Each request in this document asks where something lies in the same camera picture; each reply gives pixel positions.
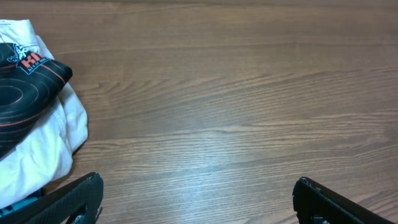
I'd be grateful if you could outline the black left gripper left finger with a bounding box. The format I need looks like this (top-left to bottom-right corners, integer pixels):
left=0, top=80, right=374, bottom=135
left=1, top=172, right=104, bottom=224

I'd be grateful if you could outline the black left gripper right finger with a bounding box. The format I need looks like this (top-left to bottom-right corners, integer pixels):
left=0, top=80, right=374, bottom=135
left=292, top=177, right=394, bottom=224

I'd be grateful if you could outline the blue folded garment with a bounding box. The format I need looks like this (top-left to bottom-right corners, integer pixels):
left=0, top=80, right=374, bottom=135
left=0, top=189, right=44, bottom=217

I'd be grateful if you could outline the cream folded garment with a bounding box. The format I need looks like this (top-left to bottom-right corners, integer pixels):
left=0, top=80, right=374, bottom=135
left=1, top=20, right=88, bottom=208

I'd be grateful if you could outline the black orange patterned garment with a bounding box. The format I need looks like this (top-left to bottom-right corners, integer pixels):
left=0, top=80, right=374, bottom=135
left=1, top=43, right=73, bottom=157

